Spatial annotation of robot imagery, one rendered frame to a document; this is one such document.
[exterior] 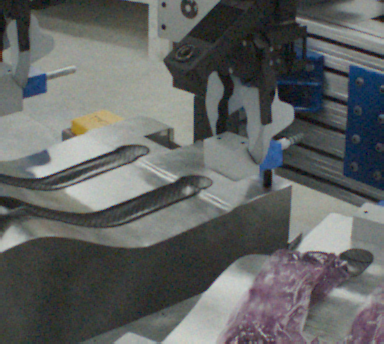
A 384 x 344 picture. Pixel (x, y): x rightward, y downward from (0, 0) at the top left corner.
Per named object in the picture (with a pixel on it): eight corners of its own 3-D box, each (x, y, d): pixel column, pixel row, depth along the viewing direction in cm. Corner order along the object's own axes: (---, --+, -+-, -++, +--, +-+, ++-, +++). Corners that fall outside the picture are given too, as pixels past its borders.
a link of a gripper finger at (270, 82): (282, 123, 109) (271, 42, 107) (272, 126, 108) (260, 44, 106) (252, 120, 113) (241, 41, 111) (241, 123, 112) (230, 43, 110)
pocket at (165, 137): (172, 155, 128) (172, 126, 126) (201, 169, 124) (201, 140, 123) (142, 165, 125) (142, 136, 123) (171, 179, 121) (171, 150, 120)
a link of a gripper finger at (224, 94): (252, 137, 121) (268, 69, 115) (213, 150, 117) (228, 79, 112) (235, 123, 122) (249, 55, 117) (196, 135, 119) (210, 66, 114)
